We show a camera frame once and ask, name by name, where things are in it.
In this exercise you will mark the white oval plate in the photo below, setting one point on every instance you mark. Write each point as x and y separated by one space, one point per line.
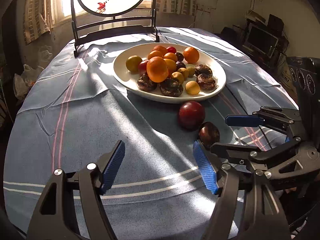
121 72

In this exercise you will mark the small orange tangerine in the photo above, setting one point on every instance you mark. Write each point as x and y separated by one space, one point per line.
154 54

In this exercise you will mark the blue striped tablecloth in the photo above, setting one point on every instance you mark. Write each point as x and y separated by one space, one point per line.
87 130

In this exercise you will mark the bright window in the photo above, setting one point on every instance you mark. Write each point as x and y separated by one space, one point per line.
65 2

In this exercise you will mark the dark computer monitor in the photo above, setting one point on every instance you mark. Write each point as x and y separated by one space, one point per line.
262 38

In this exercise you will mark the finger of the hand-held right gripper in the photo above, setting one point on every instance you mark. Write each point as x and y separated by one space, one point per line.
241 120
232 150

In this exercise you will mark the small orange-yellow plum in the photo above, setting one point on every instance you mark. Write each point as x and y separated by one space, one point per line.
170 56

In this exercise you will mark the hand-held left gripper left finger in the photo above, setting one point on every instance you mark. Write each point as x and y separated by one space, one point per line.
113 166

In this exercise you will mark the large orange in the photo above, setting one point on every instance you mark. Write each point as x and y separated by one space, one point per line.
157 69

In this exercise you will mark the small red plum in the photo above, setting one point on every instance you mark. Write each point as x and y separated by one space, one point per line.
171 49

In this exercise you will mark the dark wrinkled dried persimmon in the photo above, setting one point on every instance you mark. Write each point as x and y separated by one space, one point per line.
205 82
203 70
146 83
171 87

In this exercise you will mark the white plastic bag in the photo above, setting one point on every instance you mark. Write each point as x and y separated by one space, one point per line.
25 77

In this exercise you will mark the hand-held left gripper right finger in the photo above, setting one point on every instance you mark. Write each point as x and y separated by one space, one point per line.
205 167

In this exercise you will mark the yellow plum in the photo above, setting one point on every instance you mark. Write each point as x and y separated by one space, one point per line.
172 66
133 63

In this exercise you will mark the large dark red plum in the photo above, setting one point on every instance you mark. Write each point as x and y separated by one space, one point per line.
191 115

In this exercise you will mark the small yellow-green plum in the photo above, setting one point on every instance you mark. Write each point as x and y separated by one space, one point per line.
178 77
192 88
185 73
191 71

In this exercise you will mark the printed cardboard box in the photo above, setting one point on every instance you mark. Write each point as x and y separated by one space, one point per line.
283 72

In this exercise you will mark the small dark purple plum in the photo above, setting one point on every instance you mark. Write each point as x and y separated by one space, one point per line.
179 56
180 65

